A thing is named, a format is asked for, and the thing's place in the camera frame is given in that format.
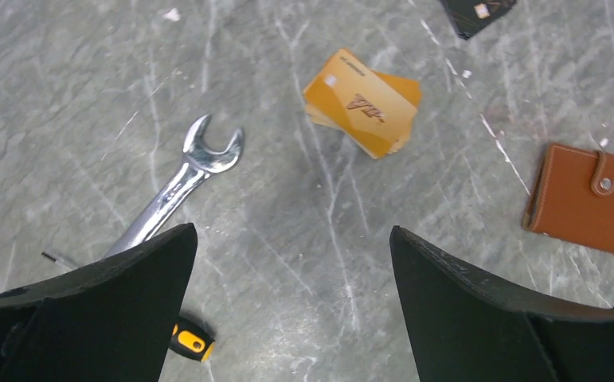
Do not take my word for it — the brown leather card holder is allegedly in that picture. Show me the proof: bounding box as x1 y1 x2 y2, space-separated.
522 143 614 253

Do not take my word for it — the silver open-end wrench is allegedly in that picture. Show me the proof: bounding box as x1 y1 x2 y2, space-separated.
104 115 245 258

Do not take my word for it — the gold card stack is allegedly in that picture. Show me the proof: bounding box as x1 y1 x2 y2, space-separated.
305 70 422 154

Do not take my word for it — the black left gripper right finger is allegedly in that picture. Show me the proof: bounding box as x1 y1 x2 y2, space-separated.
389 226 614 381

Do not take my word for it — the yellow black screwdriver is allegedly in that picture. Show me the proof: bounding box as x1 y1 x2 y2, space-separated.
41 251 217 363

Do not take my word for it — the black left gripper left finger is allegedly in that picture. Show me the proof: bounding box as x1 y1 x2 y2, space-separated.
0 223 197 381

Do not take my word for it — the black card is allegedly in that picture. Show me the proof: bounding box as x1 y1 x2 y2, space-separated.
440 0 517 40

